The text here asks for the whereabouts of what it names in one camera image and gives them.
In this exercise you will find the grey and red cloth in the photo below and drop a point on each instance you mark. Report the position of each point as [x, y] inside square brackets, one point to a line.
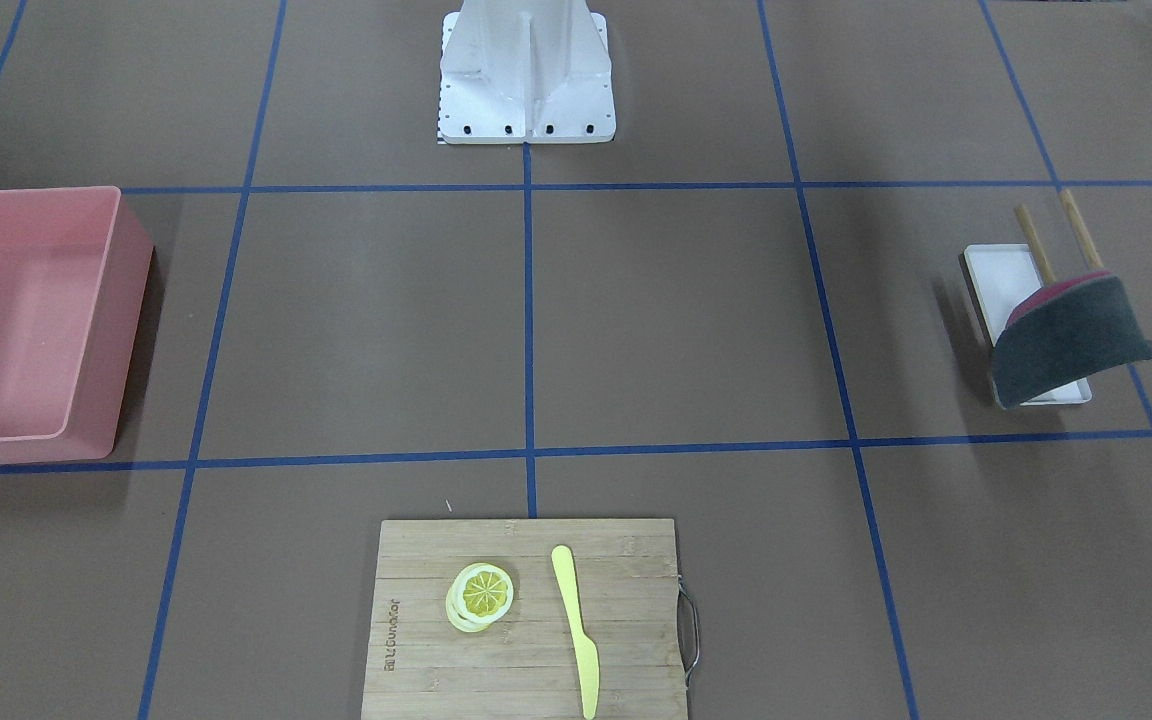
[1063, 333]

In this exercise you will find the yellow lemon slice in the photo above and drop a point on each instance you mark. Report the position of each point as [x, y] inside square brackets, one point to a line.
[479, 596]

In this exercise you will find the bamboo cutting board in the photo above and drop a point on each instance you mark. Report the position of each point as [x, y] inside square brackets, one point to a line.
[522, 667]

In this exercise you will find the yellow plastic knife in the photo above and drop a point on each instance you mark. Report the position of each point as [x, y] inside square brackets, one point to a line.
[584, 648]

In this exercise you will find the white rectangular tray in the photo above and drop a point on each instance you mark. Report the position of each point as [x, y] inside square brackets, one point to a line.
[1000, 276]

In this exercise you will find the wooden towel rack bar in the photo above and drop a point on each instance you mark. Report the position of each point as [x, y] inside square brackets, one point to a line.
[1035, 245]

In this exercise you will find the pink plastic bin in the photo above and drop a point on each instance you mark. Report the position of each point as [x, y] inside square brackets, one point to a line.
[73, 273]

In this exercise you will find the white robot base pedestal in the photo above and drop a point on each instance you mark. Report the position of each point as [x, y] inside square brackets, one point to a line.
[515, 72]

